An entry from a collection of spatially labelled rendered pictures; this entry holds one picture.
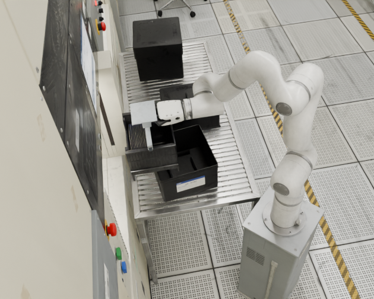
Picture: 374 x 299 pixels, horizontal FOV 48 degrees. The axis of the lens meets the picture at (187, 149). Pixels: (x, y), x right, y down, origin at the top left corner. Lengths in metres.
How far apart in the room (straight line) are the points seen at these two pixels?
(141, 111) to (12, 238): 1.19
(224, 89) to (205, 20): 3.06
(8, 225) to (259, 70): 1.01
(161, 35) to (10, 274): 2.13
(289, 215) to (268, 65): 0.73
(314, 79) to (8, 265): 1.09
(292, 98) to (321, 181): 1.83
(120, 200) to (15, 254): 1.39
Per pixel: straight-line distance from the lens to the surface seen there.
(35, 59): 0.79
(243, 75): 1.41
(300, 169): 1.60
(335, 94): 3.74
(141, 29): 2.60
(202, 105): 1.65
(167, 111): 1.65
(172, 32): 2.54
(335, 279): 2.73
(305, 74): 1.37
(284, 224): 1.90
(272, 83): 1.33
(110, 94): 1.79
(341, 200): 3.02
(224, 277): 2.63
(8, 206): 0.54
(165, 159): 1.73
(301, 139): 1.49
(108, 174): 2.01
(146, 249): 2.24
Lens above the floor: 2.42
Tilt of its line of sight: 49 degrees down
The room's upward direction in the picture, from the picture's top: 5 degrees counter-clockwise
